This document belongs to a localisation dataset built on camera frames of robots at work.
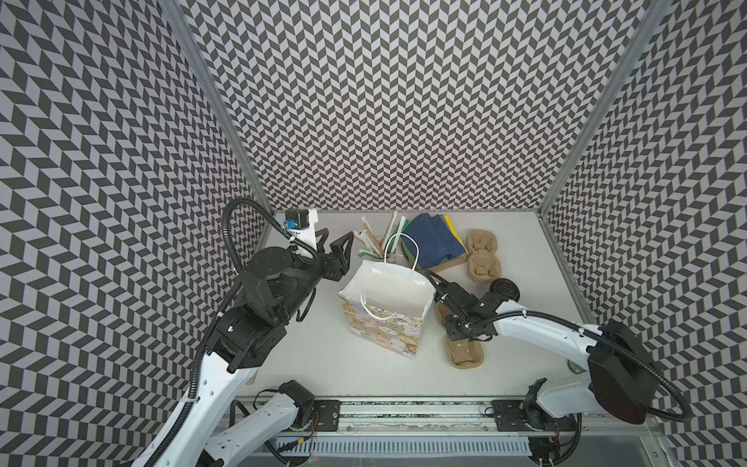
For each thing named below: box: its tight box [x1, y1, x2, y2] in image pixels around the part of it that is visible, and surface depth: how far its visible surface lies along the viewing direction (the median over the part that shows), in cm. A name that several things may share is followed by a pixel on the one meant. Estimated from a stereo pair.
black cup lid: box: [489, 278, 521, 303], surface depth 86 cm
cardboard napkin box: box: [427, 251, 473, 273], surface depth 98 cm
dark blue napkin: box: [402, 213, 466, 268], surface depth 104 cm
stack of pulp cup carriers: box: [464, 228, 502, 284], surface depth 100 cm
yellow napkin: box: [443, 214, 470, 254], surface depth 110 cm
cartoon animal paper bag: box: [338, 232, 436, 359], surface depth 75 cm
